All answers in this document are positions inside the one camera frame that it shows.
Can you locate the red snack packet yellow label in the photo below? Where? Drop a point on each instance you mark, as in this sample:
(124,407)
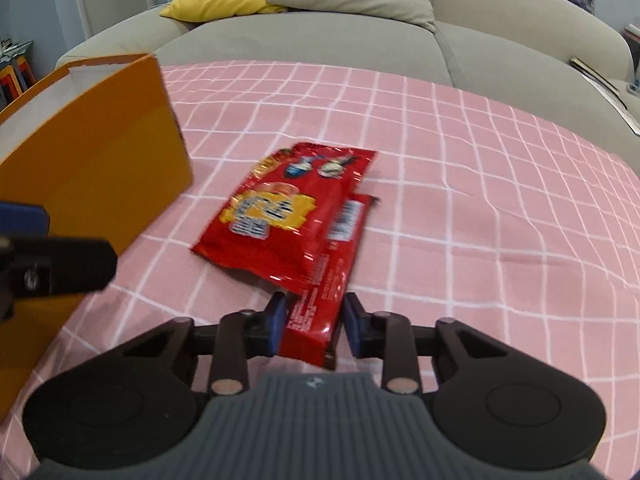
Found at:
(280,255)

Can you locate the pink checked tablecloth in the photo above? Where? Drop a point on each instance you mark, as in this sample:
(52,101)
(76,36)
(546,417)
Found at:
(475,235)

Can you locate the dark-covered book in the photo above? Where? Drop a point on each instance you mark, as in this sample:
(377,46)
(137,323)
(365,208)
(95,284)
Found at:
(595,77)

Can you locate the beige sofa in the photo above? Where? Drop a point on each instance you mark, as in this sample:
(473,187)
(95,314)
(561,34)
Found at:
(325,40)

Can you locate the orange cardboard box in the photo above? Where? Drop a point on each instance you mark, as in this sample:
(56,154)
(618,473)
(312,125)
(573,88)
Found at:
(90,170)

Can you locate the colourful shelf items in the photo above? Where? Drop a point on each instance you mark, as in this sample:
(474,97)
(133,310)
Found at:
(12,80)

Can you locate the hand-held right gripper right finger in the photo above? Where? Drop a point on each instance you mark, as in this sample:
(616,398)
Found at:
(352,330)

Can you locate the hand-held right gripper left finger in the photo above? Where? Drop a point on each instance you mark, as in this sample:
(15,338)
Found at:
(276,325)

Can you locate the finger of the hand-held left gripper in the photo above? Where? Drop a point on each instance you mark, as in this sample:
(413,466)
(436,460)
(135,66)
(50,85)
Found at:
(22,219)
(60,265)

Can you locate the narrow red snack packet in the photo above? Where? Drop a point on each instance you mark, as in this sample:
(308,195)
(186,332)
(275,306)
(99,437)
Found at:
(315,320)

